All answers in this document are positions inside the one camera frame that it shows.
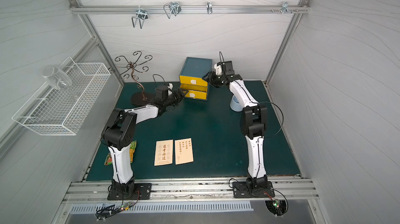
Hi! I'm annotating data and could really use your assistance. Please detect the teal drawer cabinet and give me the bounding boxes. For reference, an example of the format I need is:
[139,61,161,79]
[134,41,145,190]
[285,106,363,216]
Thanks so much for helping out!
[180,57,213,95]

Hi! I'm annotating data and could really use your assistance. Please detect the beige postcard with calligraphy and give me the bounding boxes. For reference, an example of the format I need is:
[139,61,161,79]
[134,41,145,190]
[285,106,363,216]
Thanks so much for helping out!
[154,140,174,166]

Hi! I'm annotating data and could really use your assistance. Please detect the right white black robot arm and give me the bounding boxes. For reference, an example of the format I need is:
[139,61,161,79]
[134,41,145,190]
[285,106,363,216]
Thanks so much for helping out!
[202,71,268,194]

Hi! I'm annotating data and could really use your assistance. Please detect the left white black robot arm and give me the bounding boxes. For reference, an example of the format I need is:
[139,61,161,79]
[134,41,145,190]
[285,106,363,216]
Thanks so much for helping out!
[101,85,189,200]

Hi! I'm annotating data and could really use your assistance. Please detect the brown metal jewelry stand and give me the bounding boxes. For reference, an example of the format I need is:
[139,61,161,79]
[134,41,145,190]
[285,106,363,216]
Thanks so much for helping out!
[108,51,155,106]

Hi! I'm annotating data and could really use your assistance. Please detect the light blue mug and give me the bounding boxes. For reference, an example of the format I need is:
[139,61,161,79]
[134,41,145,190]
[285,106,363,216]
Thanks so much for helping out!
[230,95,243,112]

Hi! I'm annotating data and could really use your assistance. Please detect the green mat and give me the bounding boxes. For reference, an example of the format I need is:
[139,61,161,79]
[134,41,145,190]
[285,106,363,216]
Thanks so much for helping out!
[86,80,301,181]

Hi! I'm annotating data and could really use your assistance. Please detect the small metal clip hook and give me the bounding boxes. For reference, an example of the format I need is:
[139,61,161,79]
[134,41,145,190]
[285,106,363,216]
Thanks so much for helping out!
[206,2,213,15]

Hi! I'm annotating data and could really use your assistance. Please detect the green red snack packet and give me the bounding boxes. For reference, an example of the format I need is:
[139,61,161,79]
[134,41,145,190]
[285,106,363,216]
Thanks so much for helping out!
[104,140,137,166]

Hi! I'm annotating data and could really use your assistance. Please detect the metal double hook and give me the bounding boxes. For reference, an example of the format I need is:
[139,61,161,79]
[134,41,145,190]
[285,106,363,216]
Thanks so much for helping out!
[131,8,148,29]

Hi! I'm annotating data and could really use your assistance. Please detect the white vent strip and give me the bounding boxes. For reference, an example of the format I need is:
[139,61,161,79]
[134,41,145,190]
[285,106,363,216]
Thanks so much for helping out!
[70,201,254,214]

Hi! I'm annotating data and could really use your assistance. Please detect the clear glass cup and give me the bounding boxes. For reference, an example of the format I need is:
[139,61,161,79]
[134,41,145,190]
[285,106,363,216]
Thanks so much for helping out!
[42,66,73,90]

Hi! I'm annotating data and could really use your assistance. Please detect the right controller board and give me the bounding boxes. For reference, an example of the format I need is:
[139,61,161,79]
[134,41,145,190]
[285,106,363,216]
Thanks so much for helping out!
[263,189,289,217]

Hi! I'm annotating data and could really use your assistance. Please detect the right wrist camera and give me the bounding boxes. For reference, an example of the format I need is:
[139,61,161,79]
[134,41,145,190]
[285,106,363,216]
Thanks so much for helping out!
[214,61,234,76]

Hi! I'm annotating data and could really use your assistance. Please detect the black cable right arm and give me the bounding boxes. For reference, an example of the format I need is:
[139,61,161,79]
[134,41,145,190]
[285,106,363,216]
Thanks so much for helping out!
[259,101,285,137]

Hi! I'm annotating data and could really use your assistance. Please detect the metal wire hook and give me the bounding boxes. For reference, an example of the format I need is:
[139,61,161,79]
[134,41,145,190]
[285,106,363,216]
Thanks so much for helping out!
[163,2,182,19]

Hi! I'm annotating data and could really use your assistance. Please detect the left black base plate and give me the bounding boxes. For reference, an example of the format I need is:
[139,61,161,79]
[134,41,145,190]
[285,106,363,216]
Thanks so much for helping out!
[107,181,152,201]

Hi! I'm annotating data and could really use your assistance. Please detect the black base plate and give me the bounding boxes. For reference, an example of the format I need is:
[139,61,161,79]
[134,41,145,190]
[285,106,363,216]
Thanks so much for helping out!
[232,181,275,199]
[107,181,152,201]

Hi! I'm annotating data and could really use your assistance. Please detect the aluminium front rail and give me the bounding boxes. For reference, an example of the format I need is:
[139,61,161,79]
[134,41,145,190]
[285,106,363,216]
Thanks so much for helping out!
[62,176,319,204]

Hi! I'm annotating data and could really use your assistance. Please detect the metal bracket hook right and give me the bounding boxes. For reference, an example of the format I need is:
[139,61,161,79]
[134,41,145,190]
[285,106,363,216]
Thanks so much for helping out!
[271,2,299,14]

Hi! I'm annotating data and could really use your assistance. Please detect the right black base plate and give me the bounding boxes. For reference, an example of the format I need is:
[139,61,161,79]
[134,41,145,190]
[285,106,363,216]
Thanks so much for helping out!
[232,181,275,199]

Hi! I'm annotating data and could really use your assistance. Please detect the white wire basket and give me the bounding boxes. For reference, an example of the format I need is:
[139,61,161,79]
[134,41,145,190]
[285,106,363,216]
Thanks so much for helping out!
[12,57,110,135]

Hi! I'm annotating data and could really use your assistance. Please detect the left controller board wires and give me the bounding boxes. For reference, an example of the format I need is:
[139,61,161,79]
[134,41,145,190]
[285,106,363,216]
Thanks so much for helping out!
[95,189,141,221]

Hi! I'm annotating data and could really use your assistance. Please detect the aluminium crossbar rail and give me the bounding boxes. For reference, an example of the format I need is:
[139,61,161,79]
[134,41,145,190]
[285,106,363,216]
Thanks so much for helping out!
[70,4,311,15]

